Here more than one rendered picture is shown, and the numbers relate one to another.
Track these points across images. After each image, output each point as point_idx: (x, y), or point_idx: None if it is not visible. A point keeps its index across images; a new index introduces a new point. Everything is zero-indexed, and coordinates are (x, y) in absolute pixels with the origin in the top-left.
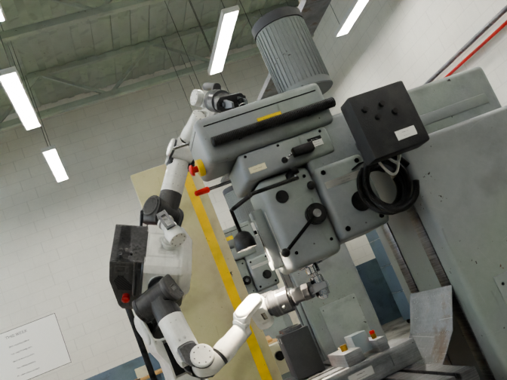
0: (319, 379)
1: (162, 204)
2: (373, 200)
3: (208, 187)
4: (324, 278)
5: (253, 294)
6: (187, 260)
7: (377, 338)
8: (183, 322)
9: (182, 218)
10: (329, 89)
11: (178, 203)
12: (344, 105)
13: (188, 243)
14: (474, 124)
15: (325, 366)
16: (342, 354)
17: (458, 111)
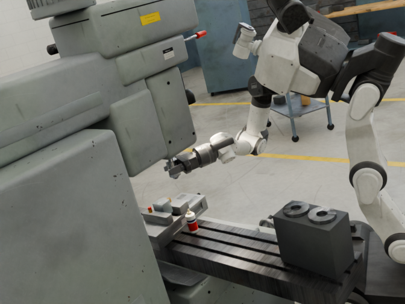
0: (182, 195)
1: (268, 2)
2: None
3: (194, 34)
4: (167, 166)
5: (216, 134)
6: (258, 72)
7: (146, 210)
8: (249, 112)
9: (280, 22)
10: (42, 18)
11: (272, 5)
12: None
13: (263, 57)
14: None
15: (298, 271)
16: (165, 197)
17: None
